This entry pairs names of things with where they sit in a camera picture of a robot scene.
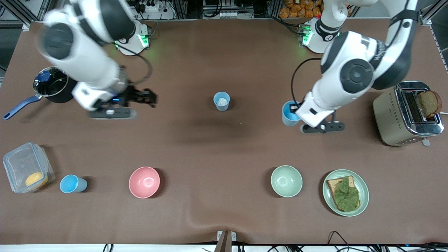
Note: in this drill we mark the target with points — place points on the dark brown bread slice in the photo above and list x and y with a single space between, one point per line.
429 103

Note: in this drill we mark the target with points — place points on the small white power strip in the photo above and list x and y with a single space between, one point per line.
228 14

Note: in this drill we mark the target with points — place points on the blue cup with white content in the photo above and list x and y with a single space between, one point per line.
221 106

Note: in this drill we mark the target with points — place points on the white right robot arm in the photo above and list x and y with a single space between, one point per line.
84 59

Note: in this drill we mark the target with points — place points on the green lettuce leaf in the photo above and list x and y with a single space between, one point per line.
346 194

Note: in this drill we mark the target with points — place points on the plain blue cup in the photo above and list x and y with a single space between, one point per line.
71 184
287 119

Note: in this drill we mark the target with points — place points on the aluminium frame post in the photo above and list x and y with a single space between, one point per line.
31 12
432 12

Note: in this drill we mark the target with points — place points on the pale green plate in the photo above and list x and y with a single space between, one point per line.
364 189

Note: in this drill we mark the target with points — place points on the beige chrome toaster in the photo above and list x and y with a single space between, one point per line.
388 119

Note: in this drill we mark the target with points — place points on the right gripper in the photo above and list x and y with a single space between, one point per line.
134 95

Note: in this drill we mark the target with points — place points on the yellow orange round food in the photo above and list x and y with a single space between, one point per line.
36 179

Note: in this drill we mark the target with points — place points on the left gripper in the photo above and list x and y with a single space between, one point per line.
293 105

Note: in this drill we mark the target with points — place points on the pale green bowl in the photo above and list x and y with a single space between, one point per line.
286 181

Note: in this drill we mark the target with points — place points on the bag of orange buns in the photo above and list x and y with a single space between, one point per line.
297 9

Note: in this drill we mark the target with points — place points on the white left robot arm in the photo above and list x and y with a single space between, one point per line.
353 73

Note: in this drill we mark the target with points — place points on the pink bowl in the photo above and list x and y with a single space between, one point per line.
144 182

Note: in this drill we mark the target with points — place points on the metal table clamp bracket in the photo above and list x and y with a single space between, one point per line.
226 239

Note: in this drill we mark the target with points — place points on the glass pot lid blue knob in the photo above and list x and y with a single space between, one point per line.
52 85

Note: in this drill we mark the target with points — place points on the toast slice on plate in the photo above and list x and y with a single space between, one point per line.
331 185

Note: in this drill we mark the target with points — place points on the white power strip with plugs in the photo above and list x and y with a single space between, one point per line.
152 7

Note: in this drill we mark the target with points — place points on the clear plastic container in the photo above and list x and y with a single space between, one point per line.
21 164

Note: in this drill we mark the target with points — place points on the white wad inside cup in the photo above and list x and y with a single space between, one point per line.
222 101

